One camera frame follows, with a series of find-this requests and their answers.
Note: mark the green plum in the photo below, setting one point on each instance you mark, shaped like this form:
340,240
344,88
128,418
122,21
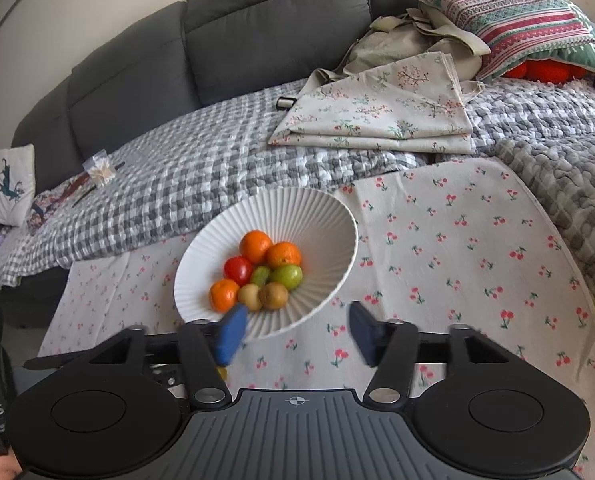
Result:
286,277
260,275

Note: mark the cherry print tablecloth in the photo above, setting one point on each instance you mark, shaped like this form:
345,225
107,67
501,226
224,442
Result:
452,260

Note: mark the small orange tangerine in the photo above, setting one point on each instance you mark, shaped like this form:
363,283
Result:
223,295

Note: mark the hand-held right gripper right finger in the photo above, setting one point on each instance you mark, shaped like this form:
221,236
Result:
365,335

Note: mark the striped patterned pillow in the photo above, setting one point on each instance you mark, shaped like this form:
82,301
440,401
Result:
517,15

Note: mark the red chopstick packet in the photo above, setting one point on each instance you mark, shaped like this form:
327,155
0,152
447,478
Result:
85,185

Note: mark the grey sofa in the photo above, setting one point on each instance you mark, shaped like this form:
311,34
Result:
177,60

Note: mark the brown kiwi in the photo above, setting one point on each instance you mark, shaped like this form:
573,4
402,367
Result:
273,295
249,296

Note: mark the red plush item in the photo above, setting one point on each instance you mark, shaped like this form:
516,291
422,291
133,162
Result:
542,70

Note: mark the dark floral cloth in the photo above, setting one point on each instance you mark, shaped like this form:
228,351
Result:
47,210

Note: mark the large orange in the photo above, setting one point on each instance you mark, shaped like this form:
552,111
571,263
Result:
255,247

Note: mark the beige cloth bag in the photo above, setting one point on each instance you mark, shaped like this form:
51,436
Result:
392,40

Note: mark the red tomato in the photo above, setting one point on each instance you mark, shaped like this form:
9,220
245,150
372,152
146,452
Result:
238,269

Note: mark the clear bag of cotton swabs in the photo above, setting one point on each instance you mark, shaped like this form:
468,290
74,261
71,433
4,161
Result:
100,170

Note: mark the grey checked blanket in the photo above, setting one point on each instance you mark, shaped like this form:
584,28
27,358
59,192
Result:
202,160

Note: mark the white ribbed bowl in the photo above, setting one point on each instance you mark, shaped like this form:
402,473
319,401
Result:
302,210

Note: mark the folded floral beige fabric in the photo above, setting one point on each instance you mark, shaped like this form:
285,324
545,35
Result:
377,110

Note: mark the white cushion with deer print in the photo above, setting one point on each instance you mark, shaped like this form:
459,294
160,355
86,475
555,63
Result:
12,185

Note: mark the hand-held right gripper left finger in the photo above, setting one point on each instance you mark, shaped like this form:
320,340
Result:
230,335

